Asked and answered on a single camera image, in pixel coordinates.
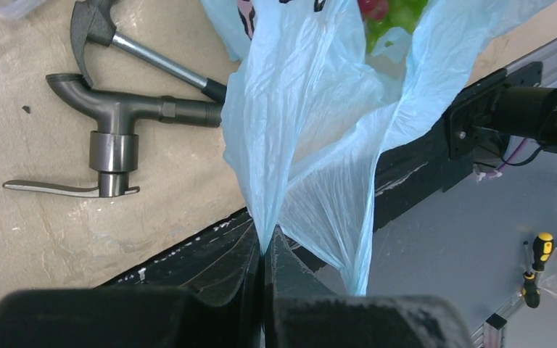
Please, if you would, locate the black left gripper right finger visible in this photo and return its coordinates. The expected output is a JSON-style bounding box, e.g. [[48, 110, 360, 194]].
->
[[264, 228, 473, 347]]

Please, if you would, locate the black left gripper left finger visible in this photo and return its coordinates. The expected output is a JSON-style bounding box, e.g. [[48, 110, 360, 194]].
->
[[0, 212, 261, 347]]

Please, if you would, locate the light blue plastic bag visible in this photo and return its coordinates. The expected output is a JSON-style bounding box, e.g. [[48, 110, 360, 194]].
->
[[202, 1, 548, 296]]

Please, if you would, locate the dark red fake fruit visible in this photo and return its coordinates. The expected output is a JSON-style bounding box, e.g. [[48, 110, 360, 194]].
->
[[357, 0, 389, 21]]

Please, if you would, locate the green fake grape bunch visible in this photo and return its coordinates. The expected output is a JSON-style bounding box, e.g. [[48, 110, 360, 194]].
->
[[363, 0, 428, 54]]

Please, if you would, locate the black metal clamp tool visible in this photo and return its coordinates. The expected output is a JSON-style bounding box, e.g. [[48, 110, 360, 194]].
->
[[2, 73, 222, 198]]

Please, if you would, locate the yellow black screwdriver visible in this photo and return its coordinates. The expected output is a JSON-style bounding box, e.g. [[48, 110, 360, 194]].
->
[[521, 232, 554, 308]]

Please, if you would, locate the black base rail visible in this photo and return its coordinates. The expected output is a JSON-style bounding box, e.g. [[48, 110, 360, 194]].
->
[[98, 61, 544, 289]]

